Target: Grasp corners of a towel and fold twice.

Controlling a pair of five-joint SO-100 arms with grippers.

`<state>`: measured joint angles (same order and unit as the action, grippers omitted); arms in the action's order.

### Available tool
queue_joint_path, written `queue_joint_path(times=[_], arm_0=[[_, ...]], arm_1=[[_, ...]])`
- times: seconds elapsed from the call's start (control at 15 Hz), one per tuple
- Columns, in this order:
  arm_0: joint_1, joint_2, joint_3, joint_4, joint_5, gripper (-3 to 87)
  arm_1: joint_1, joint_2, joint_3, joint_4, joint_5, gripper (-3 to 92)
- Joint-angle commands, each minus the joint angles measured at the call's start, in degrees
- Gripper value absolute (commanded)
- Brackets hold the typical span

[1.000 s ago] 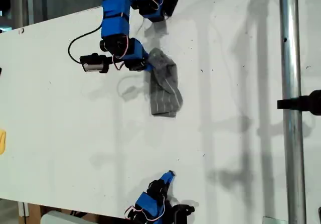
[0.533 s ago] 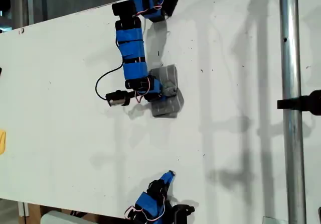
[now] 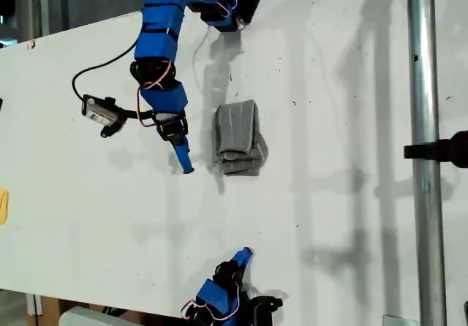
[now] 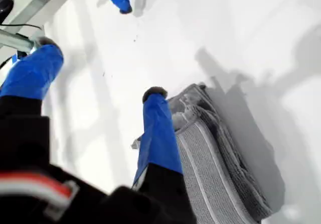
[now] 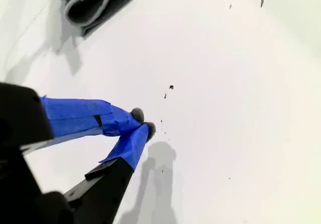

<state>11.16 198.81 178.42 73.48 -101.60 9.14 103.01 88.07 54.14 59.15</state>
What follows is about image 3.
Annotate grey striped towel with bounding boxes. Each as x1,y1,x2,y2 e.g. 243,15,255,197
211,99,270,177

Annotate white plastic box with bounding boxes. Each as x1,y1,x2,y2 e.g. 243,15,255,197
58,306,143,326

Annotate yellow soft object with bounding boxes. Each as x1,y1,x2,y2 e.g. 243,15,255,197
0,187,10,227

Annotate black clamp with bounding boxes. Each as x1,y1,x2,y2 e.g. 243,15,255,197
403,130,468,169

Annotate red white servo wire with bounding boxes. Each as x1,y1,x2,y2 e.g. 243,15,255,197
136,61,173,129

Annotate short black camera stalk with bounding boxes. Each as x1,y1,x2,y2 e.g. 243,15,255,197
122,108,156,121

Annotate black camera box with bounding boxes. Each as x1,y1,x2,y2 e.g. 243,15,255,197
80,94,128,139
250,295,284,326

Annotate black camera cable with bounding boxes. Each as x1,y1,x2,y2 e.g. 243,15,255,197
71,40,140,102

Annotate steel post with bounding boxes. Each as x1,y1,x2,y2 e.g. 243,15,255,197
406,0,448,326

